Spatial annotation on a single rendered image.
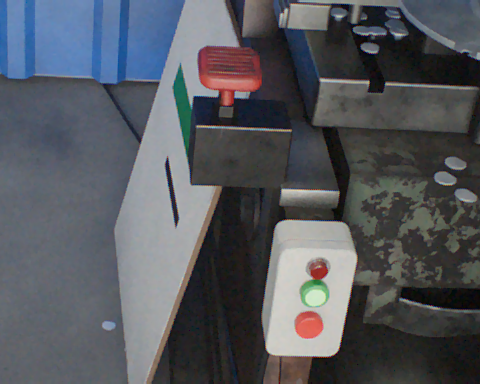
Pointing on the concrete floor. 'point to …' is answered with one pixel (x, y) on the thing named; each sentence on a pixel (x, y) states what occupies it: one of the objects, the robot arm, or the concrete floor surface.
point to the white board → (167, 194)
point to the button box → (316, 230)
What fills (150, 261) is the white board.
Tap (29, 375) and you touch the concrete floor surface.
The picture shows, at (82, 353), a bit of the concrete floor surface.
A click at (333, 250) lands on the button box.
